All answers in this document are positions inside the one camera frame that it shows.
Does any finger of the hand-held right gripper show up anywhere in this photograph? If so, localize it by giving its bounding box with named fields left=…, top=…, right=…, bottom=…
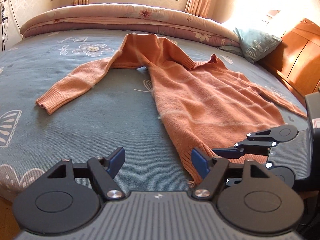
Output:
left=212, top=127, right=282, bottom=159

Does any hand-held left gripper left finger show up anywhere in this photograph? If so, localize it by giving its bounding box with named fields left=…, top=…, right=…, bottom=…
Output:
left=44, top=147, right=126, bottom=202

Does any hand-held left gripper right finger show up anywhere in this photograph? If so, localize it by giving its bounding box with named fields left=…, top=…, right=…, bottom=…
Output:
left=191, top=148, right=272, bottom=202

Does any orange knit sweater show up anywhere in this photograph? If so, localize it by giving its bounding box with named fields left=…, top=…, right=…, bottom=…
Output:
left=35, top=33, right=308, bottom=188

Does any bed with grey-blue floral sheet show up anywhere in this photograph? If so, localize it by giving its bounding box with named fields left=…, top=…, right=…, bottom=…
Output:
left=0, top=29, right=320, bottom=203

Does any wooden headboard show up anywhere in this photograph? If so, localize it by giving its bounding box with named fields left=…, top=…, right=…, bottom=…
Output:
left=257, top=17, right=320, bottom=98

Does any flat grey-green pillow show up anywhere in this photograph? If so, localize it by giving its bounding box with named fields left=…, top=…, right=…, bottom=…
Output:
left=217, top=44, right=244, bottom=57

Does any plump grey-green printed pillow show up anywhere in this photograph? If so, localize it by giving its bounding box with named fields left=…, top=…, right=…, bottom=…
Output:
left=234, top=26, right=282, bottom=63

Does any folded pink floral quilt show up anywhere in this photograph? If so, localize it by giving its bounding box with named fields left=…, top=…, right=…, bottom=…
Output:
left=20, top=4, right=240, bottom=53

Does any wall power strip with cables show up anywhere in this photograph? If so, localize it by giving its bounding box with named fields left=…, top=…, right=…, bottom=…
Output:
left=0, top=0, right=23, bottom=52

